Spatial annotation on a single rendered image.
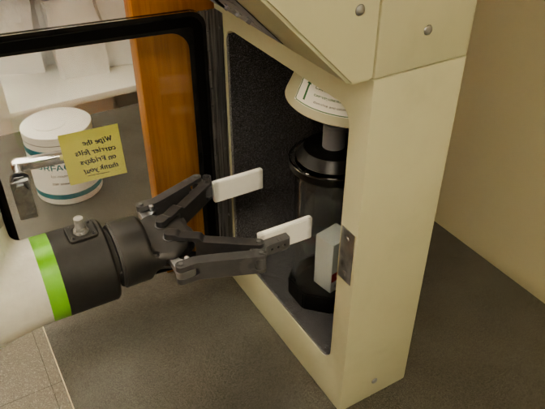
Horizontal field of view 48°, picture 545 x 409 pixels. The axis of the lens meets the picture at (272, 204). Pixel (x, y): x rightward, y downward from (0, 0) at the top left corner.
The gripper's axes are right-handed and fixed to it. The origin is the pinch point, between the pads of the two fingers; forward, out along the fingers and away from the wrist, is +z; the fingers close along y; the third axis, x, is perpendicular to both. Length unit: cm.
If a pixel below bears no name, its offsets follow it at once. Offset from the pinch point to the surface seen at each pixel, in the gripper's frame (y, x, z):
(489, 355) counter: -17.3, 25.3, 26.4
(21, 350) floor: 112, 120, -36
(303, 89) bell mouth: -0.4, -14.6, 3.7
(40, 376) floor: 98, 120, -33
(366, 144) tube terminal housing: -14.4, -15.1, 1.9
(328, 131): -0.9, -8.7, 7.0
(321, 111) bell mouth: -3.8, -13.4, 3.9
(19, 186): 17.3, -1.2, -26.5
